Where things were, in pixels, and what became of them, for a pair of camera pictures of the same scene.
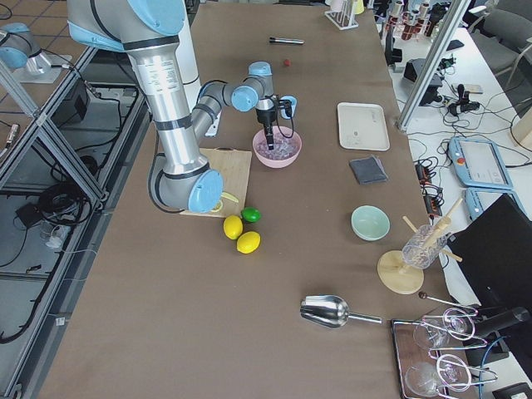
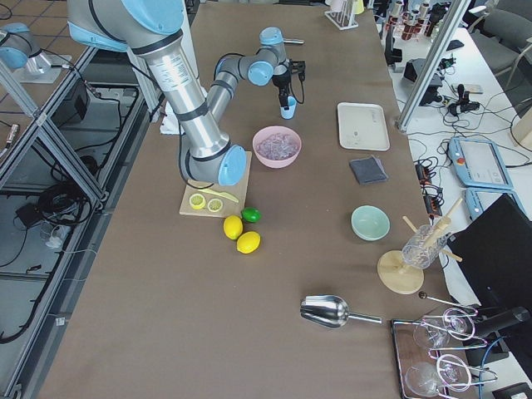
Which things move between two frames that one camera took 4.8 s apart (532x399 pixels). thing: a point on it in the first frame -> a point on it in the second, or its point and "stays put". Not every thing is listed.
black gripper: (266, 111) -> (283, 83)
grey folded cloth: (368, 170) stays put
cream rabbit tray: (362, 126) stays put
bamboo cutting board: (234, 167) stays put
